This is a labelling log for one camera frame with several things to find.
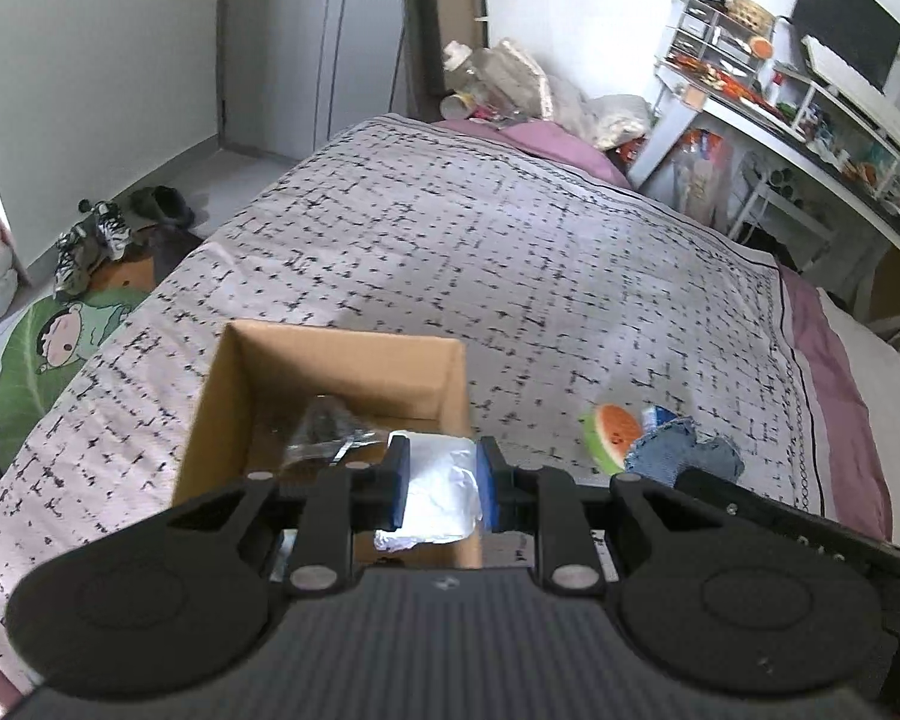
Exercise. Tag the blue denim fabric piece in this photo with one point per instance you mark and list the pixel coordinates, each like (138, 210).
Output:
(682, 450)

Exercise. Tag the white plastic packet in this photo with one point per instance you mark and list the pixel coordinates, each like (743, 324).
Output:
(439, 487)

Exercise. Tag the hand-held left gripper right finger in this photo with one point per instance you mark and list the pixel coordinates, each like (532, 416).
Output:
(489, 487)

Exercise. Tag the white desk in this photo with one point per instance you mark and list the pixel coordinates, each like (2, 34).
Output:
(780, 142)

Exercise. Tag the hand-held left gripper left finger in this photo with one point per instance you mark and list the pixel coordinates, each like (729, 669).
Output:
(399, 484)

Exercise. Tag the printed shopping bag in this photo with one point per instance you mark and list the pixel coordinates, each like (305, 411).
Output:
(701, 172)

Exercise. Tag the dark slipper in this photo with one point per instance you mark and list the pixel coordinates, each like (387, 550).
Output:
(174, 204)
(146, 202)

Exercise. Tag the paper cup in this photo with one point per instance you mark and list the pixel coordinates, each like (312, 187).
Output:
(457, 105)

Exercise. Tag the black monitor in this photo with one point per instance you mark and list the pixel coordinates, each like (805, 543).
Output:
(847, 15)

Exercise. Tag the watermelon plush toy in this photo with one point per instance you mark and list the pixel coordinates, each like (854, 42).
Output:
(609, 436)

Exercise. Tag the green cartoon floor mat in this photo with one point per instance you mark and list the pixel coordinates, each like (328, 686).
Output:
(45, 360)

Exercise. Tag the clear plastic jar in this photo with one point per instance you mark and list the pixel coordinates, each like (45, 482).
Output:
(469, 71)

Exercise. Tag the white desk shelf riser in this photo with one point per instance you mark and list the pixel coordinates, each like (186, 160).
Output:
(832, 127)

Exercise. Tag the pink pillow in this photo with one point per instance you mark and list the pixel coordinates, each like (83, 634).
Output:
(570, 154)

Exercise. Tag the bed with patterned cover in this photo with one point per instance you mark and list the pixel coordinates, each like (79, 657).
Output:
(495, 240)

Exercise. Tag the white keyboard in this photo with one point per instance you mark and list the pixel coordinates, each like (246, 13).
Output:
(855, 90)

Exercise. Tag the clear drawer organizer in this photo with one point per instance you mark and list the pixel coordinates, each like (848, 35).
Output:
(712, 41)

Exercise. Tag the orange round ornament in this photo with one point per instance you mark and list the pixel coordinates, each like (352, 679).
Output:
(760, 48)

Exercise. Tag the grey sneaker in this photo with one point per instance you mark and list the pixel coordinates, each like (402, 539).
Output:
(71, 259)
(111, 223)

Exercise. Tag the woven basket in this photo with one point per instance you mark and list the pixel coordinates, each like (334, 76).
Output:
(751, 13)

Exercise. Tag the black framed board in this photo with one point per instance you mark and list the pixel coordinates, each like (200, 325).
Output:
(442, 22)

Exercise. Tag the pink bed sheet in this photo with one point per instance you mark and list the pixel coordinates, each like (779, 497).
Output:
(832, 360)

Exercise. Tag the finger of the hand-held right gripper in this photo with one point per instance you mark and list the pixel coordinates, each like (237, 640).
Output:
(720, 493)

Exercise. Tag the brown cardboard box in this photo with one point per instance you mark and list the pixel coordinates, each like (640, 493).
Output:
(225, 405)

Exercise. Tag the clear bag of dark items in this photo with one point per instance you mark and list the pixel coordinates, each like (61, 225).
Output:
(330, 435)

